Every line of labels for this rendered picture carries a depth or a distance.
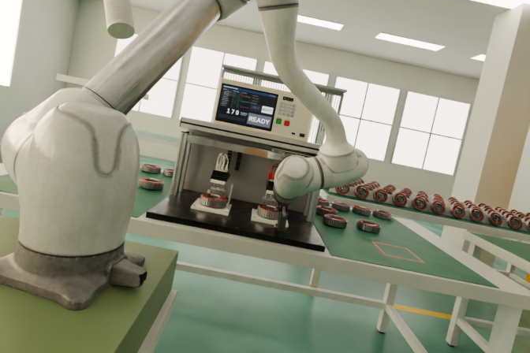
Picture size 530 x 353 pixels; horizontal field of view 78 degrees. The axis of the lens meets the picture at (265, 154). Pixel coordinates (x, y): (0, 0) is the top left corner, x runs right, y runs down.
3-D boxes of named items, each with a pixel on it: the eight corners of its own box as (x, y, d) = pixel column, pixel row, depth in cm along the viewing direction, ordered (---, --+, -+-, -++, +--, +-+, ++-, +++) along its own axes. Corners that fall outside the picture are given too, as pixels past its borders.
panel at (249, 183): (308, 213, 163) (322, 154, 161) (177, 187, 162) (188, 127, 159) (308, 213, 164) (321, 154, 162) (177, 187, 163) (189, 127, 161)
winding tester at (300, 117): (307, 142, 149) (317, 97, 147) (212, 123, 147) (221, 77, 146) (297, 139, 187) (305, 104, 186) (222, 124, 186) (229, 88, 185)
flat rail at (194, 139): (321, 169, 146) (322, 162, 146) (183, 141, 145) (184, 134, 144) (320, 169, 147) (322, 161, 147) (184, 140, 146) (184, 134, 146)
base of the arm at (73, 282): (105, 321, 44) (112, 282, 44) (-33, 276, 47) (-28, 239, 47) (166, 268, 62) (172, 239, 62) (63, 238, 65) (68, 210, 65)
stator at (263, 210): (283, 222, 132) (285, 213, 132) (255, 217, 132) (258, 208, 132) (281, 215, 143) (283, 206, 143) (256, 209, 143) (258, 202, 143)
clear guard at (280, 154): (336, 179, 121) (339, 163, 121) (272, 166, 121) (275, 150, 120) (320, 169, 154) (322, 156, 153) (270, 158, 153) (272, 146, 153)
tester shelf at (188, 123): (330, 157, 146) (332, 147, 146) (179, 126, 145) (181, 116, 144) (314, 150, 190) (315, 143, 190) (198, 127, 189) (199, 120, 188)
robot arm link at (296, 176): (277, 205, 101) (317, 195, 104) (285, 187, 87) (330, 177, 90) (268, 172, 106) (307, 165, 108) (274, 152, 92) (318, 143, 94)
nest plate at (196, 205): (228, 216, 130) (228, 213, 130) (190, 208, 130) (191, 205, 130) (231, 206, 145) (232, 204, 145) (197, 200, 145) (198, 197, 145)
